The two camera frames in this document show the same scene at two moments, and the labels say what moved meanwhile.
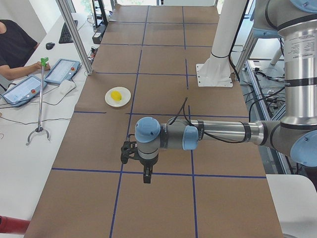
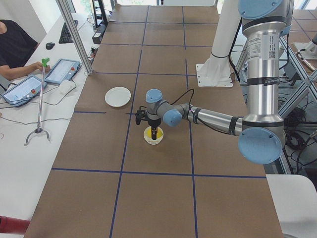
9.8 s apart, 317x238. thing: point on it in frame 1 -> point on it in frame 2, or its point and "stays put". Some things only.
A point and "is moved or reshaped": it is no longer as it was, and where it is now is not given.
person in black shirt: (16, 47) stays put
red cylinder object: (13, 225) stays put
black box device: (97, 36) stays put
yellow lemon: (116, 95) is moved or reshaped
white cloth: (66, 86) stays put
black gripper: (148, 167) -> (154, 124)
